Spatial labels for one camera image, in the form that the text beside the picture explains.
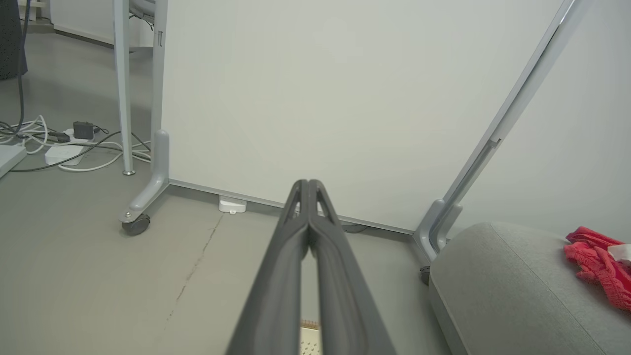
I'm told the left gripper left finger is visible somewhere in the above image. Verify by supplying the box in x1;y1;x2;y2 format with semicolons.
224;179;311;355

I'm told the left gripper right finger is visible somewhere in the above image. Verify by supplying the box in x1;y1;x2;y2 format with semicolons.
309;179;398;355

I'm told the red garment with white stripes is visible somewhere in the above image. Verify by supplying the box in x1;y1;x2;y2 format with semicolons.
563;225;631;312

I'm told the beige perforated laundry basket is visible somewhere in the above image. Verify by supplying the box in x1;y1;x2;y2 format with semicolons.
299;319;324;355

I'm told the grey fabric sofa seat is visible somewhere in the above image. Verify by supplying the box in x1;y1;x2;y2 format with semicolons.
427;221;631;355

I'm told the small white floor device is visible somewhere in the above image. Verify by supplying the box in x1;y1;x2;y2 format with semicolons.
218;195;247;215

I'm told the black caster wheel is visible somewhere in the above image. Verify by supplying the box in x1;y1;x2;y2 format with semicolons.
121;214;151;237

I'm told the grey partition leg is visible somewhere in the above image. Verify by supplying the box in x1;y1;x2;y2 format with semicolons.
413;0;592;263
118;129;171;223

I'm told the white partition panel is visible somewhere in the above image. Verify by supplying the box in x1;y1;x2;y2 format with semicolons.
150;0;567;234
444;0;631;243

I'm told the black power adapter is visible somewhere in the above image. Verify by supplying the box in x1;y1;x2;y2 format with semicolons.
72;120;95;141

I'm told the thin silver table leg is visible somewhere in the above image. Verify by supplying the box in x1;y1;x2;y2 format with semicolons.
113;0;137;177

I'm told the white power strip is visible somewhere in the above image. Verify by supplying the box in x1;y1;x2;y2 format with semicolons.
44;129;93;167

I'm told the flat light grey board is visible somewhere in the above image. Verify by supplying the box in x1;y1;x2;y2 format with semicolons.
0;143;27;179

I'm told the black fabric object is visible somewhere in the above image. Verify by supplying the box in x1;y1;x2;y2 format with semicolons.
0;0;29;81

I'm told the thin black floor cable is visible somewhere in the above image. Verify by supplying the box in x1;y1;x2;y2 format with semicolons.
0;0;151;173

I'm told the white cable bundle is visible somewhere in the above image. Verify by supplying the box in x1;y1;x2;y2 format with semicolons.
0;115;151;173

